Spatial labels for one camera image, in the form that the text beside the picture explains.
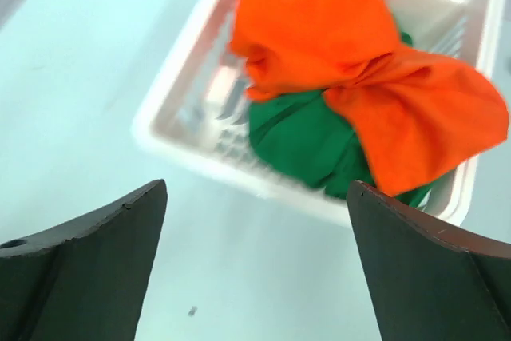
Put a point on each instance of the orange t shirt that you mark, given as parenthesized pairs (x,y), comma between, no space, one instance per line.
(431,115)

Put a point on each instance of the white plastic dish basket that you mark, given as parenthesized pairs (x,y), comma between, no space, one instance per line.
(195,113)

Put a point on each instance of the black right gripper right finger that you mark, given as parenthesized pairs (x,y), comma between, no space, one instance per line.
(428,279)

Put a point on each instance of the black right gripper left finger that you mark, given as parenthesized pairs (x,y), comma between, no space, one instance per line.
(85,279)

